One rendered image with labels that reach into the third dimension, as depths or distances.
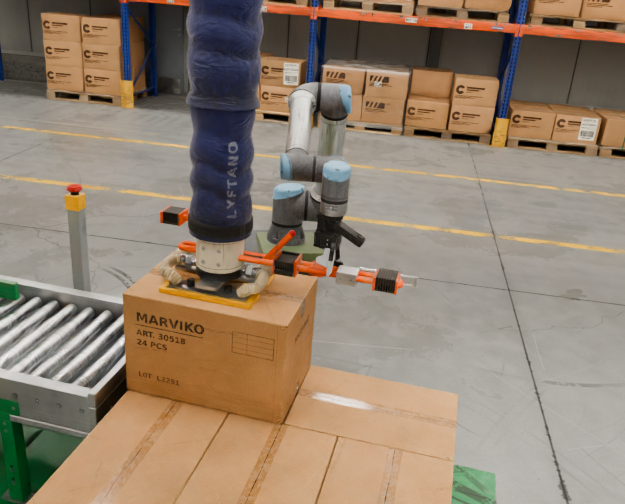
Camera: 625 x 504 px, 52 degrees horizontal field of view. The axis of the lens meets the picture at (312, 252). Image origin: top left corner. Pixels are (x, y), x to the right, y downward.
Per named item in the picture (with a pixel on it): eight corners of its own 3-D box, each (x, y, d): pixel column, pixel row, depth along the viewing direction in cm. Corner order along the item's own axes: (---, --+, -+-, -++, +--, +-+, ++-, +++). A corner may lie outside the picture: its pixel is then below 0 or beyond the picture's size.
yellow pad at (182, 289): (158, 292, 225) (157, 279, 223) (170, 281, 234) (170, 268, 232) (250, 310, 218) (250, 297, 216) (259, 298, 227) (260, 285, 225)
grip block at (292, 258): (271, 274, 222) (272, 259, 220) (279, 263, 231) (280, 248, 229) (294, 278, 221) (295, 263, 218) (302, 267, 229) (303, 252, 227)
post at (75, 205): (79, 379, 333) (63, 195, 294) (86, 372, 339) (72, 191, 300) (91, 381, 332) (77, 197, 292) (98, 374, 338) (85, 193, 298)
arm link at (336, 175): (351, 160, 213) (352, 168, 204) (347, 196, 218) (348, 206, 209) (322, 158, 213) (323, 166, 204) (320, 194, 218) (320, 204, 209)
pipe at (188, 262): (160, 281, 225) (160, 266, 223) (190, 254, 248) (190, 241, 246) (252, 298, 219) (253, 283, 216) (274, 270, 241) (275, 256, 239)
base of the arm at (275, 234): (263, 232, 323) (264, 214, 320) (300, 232, 328) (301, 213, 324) (270, 246, 306) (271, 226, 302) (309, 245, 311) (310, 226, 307)
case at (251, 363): (126, 389, 238) (121, 293, 223) (174, 337, 274) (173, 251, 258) (281, 425, 226) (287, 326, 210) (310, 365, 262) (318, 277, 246)
